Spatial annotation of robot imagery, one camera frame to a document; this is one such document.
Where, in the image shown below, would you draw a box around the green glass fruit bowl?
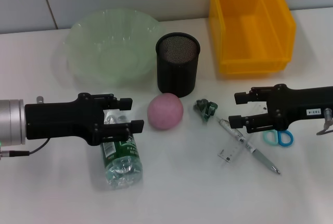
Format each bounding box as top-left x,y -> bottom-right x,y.
63,9 -> 165,87

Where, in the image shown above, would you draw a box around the black mesh pen holder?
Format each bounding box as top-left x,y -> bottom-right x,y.
155,32 -> 201,98

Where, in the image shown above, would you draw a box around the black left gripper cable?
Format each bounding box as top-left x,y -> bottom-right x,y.
0,95 -> 50,158

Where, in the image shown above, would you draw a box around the grey clear ballpoint pen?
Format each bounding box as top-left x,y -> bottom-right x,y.
217,117 -> 281,175

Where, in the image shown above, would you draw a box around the transparent plastic ruler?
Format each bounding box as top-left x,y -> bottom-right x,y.
217,103 -> 266,169

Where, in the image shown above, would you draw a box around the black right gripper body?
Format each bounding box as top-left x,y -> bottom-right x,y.
267,83 -> 333,131

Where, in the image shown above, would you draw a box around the green label water bottle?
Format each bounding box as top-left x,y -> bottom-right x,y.
100,109 -> 145,191

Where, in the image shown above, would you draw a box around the yellow plastic bin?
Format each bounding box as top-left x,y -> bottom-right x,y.
208,0 -> 297,75

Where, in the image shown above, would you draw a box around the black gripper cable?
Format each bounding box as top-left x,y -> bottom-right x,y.
0,95 -> 50,158
315,107 -> 333,135

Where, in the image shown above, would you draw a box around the blue teal scissors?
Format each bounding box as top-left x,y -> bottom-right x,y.
262,129 -> 294,147

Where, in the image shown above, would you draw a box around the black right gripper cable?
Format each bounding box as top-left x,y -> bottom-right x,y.
315,107 -> 333,135

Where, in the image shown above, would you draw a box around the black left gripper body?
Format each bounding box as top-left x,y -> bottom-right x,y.
24,93 -> 105,147

